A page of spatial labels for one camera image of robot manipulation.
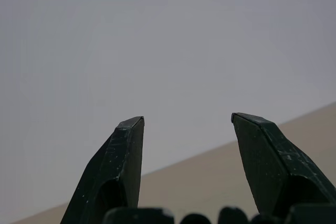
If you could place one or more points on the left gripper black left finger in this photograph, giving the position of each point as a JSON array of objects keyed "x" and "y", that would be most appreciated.
[{"x": 115, "y": 161}]

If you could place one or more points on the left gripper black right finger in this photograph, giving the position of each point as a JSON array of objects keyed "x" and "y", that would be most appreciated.
[{"x": 270, "y": 161}]

